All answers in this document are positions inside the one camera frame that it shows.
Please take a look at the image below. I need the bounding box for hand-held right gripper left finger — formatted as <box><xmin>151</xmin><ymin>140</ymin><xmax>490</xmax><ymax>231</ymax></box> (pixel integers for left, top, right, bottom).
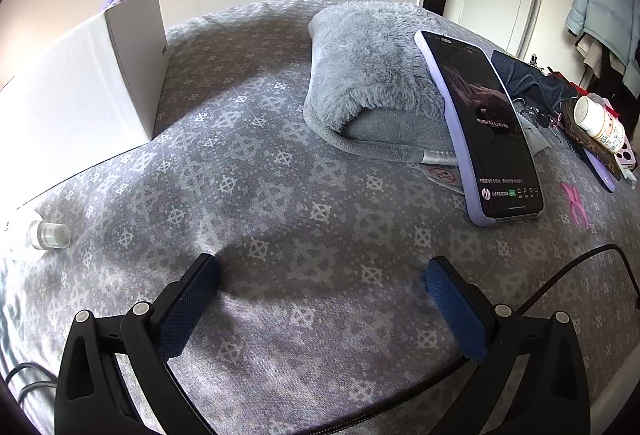
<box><xmin>54</xmin><ymin>253</ymin><xmax>223</xmax><ymax>435</ymax></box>

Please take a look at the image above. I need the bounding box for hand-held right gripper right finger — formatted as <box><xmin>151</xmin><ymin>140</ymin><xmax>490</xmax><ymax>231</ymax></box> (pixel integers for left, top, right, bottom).
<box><xmin>424</xmin><ymin>256</ymin><xmax>592</xmax><ymax>435</ymax></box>

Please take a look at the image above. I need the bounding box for white cardboard box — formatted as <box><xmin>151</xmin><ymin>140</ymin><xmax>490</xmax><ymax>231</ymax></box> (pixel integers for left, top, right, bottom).
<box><xmin>0</xmin><ymin>0</ymin><xmax>170</xmax><ymax>196</ymax></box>

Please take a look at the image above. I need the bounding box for white tag red circle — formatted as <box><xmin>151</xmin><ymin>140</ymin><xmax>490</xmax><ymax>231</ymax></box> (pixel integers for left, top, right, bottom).
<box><xmin>417</xmin><ymin>160</ymin><xmax>468</xmax><ymax>196</ymax></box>

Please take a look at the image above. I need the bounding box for grey patterned blanket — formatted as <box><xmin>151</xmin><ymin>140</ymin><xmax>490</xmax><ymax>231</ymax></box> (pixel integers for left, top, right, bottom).
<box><xmin>0</xmin><ymin>0</ymin><xmax>640</xmax><ymax>435</ymax></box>

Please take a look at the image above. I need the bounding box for smartphone in purple case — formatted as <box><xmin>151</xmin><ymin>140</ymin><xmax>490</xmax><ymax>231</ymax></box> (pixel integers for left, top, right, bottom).
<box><xmin>414</xmin><ymin>29</ymin><xmax>542</xmax><ymax>228</ymax></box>

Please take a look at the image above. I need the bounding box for purple phone case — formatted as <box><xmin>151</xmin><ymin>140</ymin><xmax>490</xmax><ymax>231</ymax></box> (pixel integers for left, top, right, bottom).
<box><xmin>582</xmin><ymin>148</ymin><xmax>638</xmax><ymax>193</ymax></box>

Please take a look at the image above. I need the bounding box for brown patterned wallet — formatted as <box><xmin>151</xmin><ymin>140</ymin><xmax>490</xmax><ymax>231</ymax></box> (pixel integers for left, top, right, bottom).
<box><xmin>560</xmin><ymin>100</ymin><xmax>626</xmax><ymax>176</ymax></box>

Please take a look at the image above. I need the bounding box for white pill bottle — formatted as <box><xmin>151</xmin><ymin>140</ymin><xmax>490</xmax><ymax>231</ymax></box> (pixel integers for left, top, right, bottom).
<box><xmin>572</xmin><ymin>95</ymin><xmax>628</xmax><ymax>153</ymax></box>

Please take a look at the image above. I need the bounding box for dark blue cloth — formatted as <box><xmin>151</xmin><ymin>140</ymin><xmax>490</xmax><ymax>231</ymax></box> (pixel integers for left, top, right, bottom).
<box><xmin>491</xmin><ymin>49</ymin><xmax>576</xmax><ymax>103</ymax></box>

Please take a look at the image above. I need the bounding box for grey fluffy pouch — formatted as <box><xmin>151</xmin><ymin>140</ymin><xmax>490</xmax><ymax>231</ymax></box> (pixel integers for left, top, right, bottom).
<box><xmin>303</xmin><ymin>0</ymin><xmax>463</xmax><ymax>166</ymax></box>

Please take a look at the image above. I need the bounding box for black hanging garment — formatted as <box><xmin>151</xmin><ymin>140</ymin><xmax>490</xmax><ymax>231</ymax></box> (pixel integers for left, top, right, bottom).
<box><xmin>595</xmin><ymin>45</ymin><xmax>640</xmax><ymax>141</ymax></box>

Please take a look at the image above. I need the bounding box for light blue jacket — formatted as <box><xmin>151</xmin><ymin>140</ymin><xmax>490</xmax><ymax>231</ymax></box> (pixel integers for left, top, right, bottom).
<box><xmin>565</xmin><ymin>0</ymin><xmax>640</xmax><ymax>61</ymax></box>

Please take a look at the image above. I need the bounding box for thick black cable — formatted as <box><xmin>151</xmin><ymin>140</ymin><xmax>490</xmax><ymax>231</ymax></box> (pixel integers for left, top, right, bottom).
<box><xmin>350</xmin><ymin>244</ymin><xmax>640</xmax><ymax>421</ymax></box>

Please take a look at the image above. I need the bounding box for black looped cable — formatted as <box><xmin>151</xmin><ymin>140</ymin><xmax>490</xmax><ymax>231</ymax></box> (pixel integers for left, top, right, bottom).
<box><xmin>5</xmin><ymin>362</ymin><xmax>58</xmax><ymax>403</ymax></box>

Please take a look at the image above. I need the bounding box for metal key ring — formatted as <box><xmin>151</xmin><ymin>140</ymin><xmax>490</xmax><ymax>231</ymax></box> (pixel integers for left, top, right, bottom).
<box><xmin>515</xmin><ymin>98</ymin><xmax>556</xmax><ymax>131</ymax></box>

